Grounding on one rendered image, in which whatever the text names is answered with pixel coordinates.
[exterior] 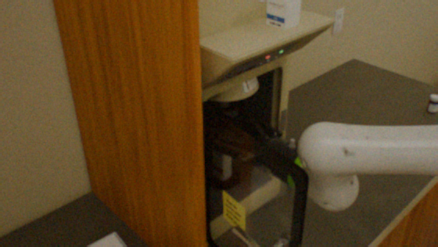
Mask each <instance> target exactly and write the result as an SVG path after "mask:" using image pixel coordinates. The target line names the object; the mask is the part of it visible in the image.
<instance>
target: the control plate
mask: <svg viewBox="0 0 438 247"><path fill-rule="evenodd" d="M298 43H299V41H298V42H297V43H294V44H292V45H289V46H287V47H285V48H282V49H280V50H278V51H276V52H272V53H270V54H267V55H263V56H261V57H259V58H257V59H254V60H251V61H250V62H248V63H245V64H242V65H241V66H237V67H236V68H235V69H234V70H233V71H232V72H230V73H228V74H227V75H226V76H225V77H224V78H222V79H221V80H220V81H219V82H218V83H216V84H215V85H217V84H219V83H222V82H224V81H227V80H229V79H232V78H233V77H236V76H238V75H237V73H238V72H242V71H243V73H247V72H246V71H247V70H248V69H249V68H250V67H251V66H254V65H256V66H255V67H254V68H252V69H251V70H253V69H256V68H257V67H259V66H260V65H259V64H260V63H262V66H263V65H264V64H267V63H268V62H267V61H269V62H271V61H273V60H275V59H273V58H274V57H276V56H277V57H276V58H279V57H280V56H281V55H283V54H284V53H287V51H289V50H290V49H291V48H292V47H293V46H295V45H296V44H298ZM281 51H283V52H282V53H280V52H281ZM268 56H269V57H268ZM266 57H268V58H266ZM241 74H242V73H241ZM230 76H231V77H230ZM228 77H230V78H228Z"/></svg>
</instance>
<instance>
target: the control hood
mask: <svg viewBox="0 0 438 247"><path fill-rule="evenodd" d="M335 22H336V21H335V19H333V18H330V17H327V16H323V15H321V14H317V13H310V12H308V11H305V10H302V9H301V10H300V23H299V25H296V26H294V27H290V28H289V29H287V30H282V29H279V28H277V27H273V26H270V25H267V17H264V18H262V19H259V20H255V21H253V22H250V23H247V24H244V25H241V26H238V27H234V28H232V29H230V30H226V31H223V32H220V33H217V34H212V35H209V36H206V37H204V38H200V39H199V47H200V69H201V91H205V90H206V89H208V88H212V87H213V86H215V84H216V83H218V82H219V81H220V80H221V79H222V78H224V77H225V76H226V75H227V74H228V73H230V72H232V71H233V70H234V69H235V68H236V67H237V66H241V65H242V64H245V63H248V62H250V61H251V60H254V59H257V58H259V57H261V56H263V55H267V54H270V53H272V52H276V51H278V50H280V49H282V48H285V47H287V46H289V45H292V44H294V43H297V42H298V41H299V43H298V44H296V45H295V46H293V47H292V48H291V49H290V50H289V51H287V53H284V54H283V55H281V56H280V57H279V58H281V57H283V56H285V55H288V54H289V53H294V52H296V51H299V50H301V49H302V48H303V47H305V46H306V45H307V44H308V43H309V42H311V41H312V40H314V39H315V38H316V37H317V36H319V35H320V34H322V33H324V32H326V30H328V29H329V28H330V27H331V26H332V25H334V23H335ZM279 58H278V59H279Z"/></svg>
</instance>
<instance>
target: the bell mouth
mask: <svg viewBox="0 0 438 247"><path fill-rule="evenodd" d="M258 88H259V84H258V81H257V78H256V77H254V78H252V79H250V80H248V81H246V82H243V83H241V84H239V85H236V86H234V87H233V88H230V89H228V90H227V91H222V92H220V93H217V94H216V95H214V96H211V97H210V98H208V99H207V100H210V101H215V102H232V101H237V100H241V99H244V98H247V97H250V96H251V95H252V94H253V93H254V92H255V91H257V89H258Z"/></svg>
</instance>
